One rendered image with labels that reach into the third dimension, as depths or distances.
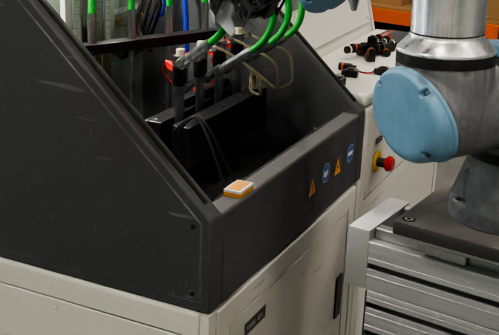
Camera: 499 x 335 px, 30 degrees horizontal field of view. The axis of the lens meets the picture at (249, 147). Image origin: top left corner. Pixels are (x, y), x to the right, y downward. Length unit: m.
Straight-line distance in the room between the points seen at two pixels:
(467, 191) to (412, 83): 0.22
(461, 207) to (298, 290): 0.66
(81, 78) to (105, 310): 0.39
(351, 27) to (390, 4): 4.89
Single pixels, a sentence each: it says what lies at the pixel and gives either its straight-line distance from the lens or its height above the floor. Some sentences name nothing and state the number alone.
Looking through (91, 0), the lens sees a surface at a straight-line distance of 1.85.
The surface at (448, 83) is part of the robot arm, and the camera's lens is 1.07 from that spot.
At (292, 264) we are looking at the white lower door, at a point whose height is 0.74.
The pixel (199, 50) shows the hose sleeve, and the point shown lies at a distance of 1.63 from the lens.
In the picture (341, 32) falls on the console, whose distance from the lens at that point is 2.47.
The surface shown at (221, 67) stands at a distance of 1.81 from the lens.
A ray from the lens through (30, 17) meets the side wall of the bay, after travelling 1.50.
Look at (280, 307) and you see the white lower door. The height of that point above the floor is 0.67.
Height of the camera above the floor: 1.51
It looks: 19 degrees down
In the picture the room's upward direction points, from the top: 2 degrees clockwise
